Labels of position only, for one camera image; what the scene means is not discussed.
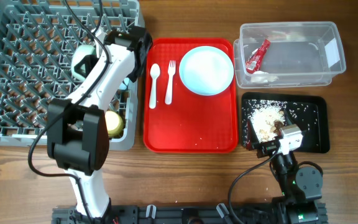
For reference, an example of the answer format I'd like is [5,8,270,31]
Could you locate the light blue small bowl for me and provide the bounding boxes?
[118,78,130,91]

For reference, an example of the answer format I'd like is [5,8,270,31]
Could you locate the rice and meat leftovers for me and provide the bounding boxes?
[250,105,285,142]

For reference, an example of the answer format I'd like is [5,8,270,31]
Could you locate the red snack wrapper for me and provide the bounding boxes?
[246,39,271,74]

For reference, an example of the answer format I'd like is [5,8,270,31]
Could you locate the white plastic spoon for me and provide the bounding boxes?
[149,63,160,109]

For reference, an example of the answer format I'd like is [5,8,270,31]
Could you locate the yellow plastic cup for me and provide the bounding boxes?
[105,111,124,138]

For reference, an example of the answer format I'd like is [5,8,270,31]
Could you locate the clear plastic waste bin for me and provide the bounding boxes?
[233,21,346,89]

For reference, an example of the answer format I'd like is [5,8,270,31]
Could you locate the large light blue plate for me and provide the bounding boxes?
[179,46,234,96]

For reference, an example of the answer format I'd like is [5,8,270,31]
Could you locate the grey plastic dishwasher rack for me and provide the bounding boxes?
[0,0,145,147]

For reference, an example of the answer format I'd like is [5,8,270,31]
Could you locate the black plastic waste tray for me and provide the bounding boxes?
[241,92,331,154]

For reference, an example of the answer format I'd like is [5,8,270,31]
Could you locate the white plastic fork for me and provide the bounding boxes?
[165,60,176,105]

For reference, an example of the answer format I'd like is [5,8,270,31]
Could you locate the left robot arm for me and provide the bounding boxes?
[47,26,152,223]

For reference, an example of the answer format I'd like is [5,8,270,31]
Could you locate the green saucer bowl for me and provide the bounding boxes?
[71,44,96,82]

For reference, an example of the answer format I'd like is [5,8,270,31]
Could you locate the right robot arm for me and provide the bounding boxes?
[243,118,328,223]

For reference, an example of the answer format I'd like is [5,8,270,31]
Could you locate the red plastic serving tray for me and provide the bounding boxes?
[143,38,238,153]

